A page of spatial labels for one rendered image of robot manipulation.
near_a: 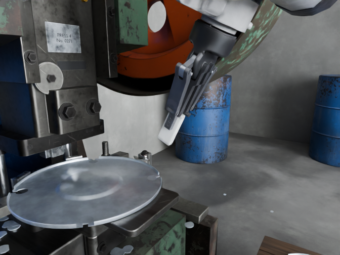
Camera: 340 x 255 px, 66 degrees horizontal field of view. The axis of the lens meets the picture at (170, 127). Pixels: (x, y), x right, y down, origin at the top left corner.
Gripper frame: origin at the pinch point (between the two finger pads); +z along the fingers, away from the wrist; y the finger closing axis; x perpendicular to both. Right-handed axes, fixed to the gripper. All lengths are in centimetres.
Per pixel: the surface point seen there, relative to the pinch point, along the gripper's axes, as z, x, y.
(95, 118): 5.1, 13.3, -6.4
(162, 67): -2.5, 19.8, 23.4
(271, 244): 42, -38, 49
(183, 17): -16.9, 21.4, 26.7
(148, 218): 8.8, -8.5, -13.4
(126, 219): 10.1, -6.0, -15.5
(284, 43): -17, 38, 321
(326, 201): 65, -72, 168
